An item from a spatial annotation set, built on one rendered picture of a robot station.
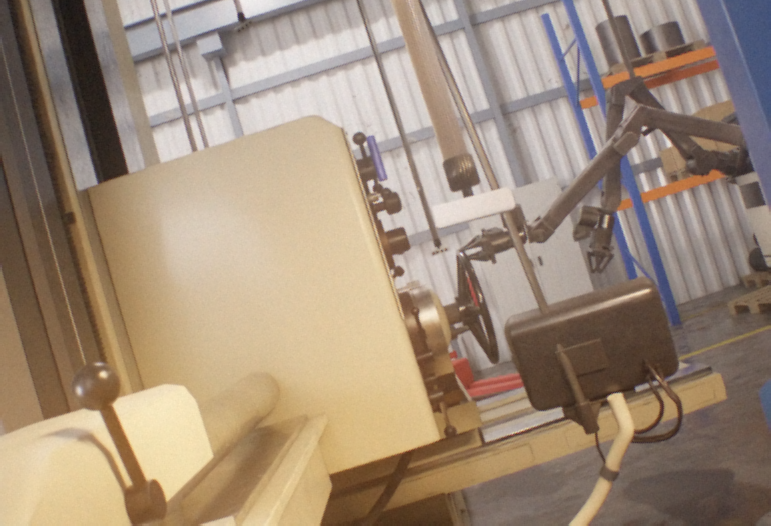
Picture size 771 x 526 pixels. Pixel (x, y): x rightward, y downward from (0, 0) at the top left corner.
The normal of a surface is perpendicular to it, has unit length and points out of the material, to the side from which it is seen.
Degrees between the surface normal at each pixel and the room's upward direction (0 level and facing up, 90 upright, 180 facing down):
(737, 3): 90
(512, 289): 90
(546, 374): 110
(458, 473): 90
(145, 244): 90
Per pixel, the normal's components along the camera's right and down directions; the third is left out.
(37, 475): 0.60, -0.80
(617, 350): -0.15, 0.34
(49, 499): 0.95, -0.30
